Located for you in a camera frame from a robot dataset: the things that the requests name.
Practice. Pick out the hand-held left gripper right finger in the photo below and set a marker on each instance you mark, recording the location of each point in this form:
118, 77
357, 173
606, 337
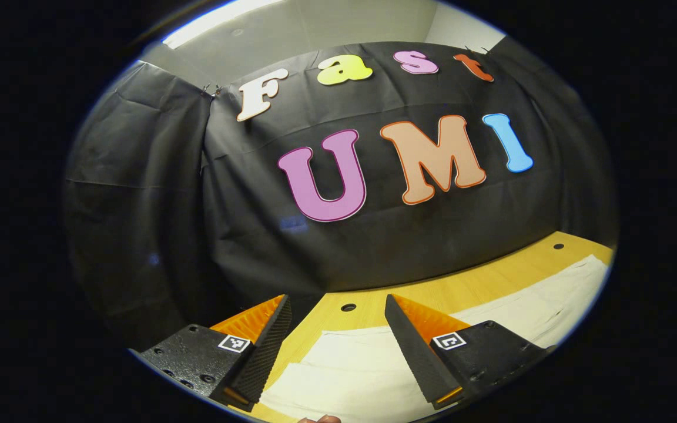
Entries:
415, 352

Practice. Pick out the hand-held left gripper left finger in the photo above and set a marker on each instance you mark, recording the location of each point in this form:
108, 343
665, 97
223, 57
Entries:
265, 352

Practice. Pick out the white jeans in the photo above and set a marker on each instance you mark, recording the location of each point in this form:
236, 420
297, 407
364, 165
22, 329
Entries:
362, 370

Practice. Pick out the black backdrop cloth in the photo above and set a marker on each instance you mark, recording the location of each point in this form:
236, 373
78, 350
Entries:
374, 252

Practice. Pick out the small metal clip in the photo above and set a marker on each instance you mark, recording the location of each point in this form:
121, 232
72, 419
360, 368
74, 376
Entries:
212, 90
476, 50

